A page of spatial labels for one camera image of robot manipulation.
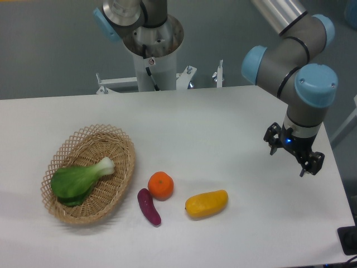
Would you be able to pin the green bok choy vegetable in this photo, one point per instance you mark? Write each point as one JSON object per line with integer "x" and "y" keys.
{"x": 72, "y": 185}

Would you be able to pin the purple sweet potato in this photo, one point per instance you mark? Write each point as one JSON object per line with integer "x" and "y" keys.
{"x": 147, "y": 207}

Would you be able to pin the orange tangerine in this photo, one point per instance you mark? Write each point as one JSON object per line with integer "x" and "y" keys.
{"x": 161, "y": 185}

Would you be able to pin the woven wicker basket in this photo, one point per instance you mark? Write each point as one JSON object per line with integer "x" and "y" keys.
{"x": 86, "y": 147}

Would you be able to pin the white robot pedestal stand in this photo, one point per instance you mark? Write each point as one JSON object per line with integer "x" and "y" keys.
{"x": 154, "y": 53}

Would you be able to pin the yellow mango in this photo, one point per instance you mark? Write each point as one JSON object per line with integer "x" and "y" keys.
{"x": 206, "y": 204}

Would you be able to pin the white frame leg right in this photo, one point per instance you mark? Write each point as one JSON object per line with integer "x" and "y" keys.
{"x": 345, "y": 128}

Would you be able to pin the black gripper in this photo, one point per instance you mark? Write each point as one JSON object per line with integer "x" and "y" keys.
{"x": 298, "y": 141}

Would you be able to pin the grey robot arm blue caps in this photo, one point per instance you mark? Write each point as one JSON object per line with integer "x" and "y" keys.
{"x": 286, "y": 72}

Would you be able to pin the blue object top right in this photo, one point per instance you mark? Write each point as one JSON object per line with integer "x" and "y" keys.
{"x": 350, "y": 13}

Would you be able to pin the black device at table edge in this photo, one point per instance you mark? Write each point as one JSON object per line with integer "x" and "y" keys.
{"x": 347, "y": 237}

